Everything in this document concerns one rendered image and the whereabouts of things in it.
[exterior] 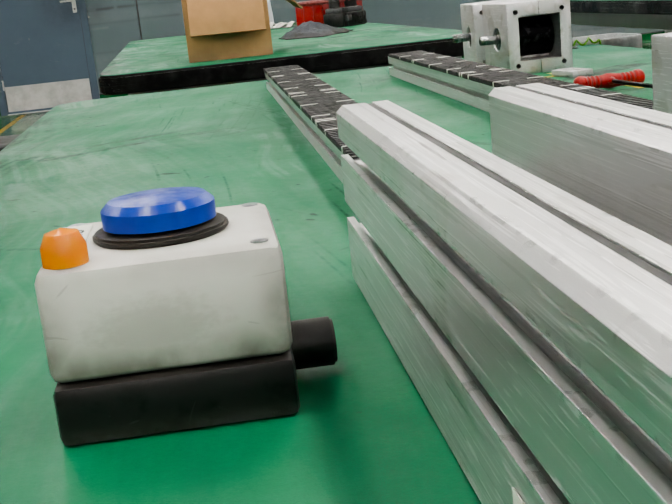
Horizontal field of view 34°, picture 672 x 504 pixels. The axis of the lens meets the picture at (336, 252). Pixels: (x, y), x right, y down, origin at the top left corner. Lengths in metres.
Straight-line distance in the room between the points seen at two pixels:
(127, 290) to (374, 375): 0.10
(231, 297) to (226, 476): 0.06
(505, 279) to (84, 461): 0.17
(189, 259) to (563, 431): 0.17
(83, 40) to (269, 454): 11.13
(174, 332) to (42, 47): 11.15
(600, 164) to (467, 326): 0.12
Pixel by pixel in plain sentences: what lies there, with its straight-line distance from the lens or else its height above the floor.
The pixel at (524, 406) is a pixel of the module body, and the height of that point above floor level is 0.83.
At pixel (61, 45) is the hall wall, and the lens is 11.47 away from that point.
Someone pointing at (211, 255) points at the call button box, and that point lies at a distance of 0.35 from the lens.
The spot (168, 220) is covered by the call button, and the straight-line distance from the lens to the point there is 0.37.
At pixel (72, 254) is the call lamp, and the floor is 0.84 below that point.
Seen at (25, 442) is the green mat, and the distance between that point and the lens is 0.39.
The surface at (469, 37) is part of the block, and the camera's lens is 1.64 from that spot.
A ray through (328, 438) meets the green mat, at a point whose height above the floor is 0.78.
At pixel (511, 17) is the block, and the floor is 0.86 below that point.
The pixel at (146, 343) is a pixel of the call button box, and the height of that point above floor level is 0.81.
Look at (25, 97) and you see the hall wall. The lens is 11.54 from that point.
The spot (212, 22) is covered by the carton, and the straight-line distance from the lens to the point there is 2.59.
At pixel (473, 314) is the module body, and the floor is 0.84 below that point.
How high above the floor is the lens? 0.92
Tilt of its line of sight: 14 degrees down
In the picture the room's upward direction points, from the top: 6 degrees counter-clockwise
